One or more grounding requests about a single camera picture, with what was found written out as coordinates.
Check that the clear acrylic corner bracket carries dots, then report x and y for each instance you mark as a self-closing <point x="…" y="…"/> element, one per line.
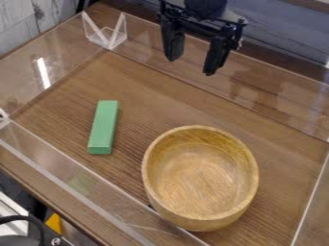
<point x="105" y="37"/>

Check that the green rectangular block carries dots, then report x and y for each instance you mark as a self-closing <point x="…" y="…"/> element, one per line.
<point x="101" y="134"/>

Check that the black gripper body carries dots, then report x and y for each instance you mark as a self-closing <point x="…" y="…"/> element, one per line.
<point x="201" y="17"/>

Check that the clear acrylic front wall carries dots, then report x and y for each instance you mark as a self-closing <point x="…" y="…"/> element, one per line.
<point x="111" y="216"/>

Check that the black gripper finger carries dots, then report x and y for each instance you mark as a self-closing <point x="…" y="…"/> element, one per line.
<point x="222" y="43"/>
<point x="172" y="39"/>

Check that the brown wooden bowl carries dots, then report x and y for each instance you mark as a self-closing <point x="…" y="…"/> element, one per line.
<point x="200" y="177"/>

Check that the yellow warning sticker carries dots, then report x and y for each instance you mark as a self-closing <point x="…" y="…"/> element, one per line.
<point x="53" y="223"/>

